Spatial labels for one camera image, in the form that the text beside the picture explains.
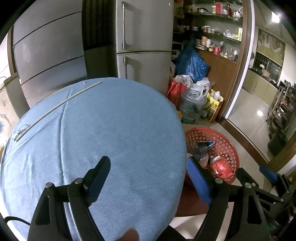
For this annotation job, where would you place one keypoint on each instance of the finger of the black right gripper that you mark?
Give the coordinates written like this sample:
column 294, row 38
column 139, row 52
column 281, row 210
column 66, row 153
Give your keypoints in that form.
column 270, row 175

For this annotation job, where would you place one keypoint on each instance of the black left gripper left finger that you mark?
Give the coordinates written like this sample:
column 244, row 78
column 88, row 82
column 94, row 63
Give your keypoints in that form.
column 49, row 221

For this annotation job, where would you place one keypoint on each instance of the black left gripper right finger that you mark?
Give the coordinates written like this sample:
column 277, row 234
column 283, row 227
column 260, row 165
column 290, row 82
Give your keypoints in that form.
column 247, row 219

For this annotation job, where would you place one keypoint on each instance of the red plastic bag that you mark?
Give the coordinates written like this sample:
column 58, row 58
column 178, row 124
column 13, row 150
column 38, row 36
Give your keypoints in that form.
column 220, row 168

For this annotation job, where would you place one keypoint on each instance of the blue silver toothpaste box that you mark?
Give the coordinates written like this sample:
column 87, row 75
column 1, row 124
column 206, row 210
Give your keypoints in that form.
column 206, row 145

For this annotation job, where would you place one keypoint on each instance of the metal kitchen rack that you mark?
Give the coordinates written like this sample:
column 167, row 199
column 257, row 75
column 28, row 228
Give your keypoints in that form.
column 281, row 118

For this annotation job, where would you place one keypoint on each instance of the red mesh trash basket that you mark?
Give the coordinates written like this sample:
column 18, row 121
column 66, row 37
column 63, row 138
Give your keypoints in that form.
column 222, row 147

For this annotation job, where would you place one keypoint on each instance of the person's hand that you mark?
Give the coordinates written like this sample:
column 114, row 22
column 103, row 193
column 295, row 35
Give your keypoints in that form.
column 130, row 235

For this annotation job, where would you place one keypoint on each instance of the blue tablecloth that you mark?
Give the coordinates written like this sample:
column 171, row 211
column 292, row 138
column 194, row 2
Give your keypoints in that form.
column 132, row 124

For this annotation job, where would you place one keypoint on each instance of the long grey rod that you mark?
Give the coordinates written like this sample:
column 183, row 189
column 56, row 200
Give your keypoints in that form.
column 60, row 104

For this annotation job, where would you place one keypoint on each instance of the eyeglasses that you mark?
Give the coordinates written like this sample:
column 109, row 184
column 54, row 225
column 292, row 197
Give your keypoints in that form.
column 20, row 132

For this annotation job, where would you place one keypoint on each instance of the clear plastic water jug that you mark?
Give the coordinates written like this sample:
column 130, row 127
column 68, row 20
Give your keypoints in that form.
column 191, row 106

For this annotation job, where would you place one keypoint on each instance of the white plastic bags pile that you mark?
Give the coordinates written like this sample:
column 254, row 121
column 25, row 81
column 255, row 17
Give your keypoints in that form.
column 187, row 81

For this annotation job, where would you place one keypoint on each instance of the red gift bag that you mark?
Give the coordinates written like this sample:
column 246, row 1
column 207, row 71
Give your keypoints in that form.
column 174, row 92

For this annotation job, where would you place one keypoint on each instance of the large blue bag on floor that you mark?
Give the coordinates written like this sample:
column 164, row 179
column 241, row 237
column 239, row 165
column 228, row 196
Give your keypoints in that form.
column 189, row 62

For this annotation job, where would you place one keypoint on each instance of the wooden shelf cabinet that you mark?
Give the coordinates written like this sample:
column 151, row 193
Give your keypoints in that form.
column 221, row 34

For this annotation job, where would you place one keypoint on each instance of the grey refrigerator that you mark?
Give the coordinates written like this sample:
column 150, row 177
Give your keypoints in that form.
column 48, row 48

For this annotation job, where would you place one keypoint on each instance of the silver two-door refrigerator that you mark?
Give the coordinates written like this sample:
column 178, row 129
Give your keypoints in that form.
column 144, row 32

